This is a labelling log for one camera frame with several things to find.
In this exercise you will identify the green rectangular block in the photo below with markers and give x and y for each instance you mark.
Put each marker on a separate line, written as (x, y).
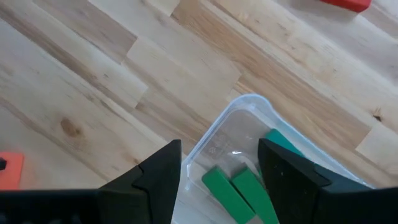
(227, 196)
(253, 193)

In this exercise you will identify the orange rectangular block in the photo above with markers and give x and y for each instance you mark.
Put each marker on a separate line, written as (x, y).
(14, 174)

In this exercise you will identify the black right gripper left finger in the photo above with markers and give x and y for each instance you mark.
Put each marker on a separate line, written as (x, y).
(149, 199)

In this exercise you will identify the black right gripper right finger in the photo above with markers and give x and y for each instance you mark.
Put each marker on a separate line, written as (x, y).
(295, 199)

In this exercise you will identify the teal rectangular block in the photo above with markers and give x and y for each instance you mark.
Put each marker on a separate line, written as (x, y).
(281, 140)

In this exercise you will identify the red rectangular block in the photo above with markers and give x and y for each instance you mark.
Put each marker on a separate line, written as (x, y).
(345, 4)

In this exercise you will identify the clear plastic bin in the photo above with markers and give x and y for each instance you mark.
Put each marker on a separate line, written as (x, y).
(236, 130)

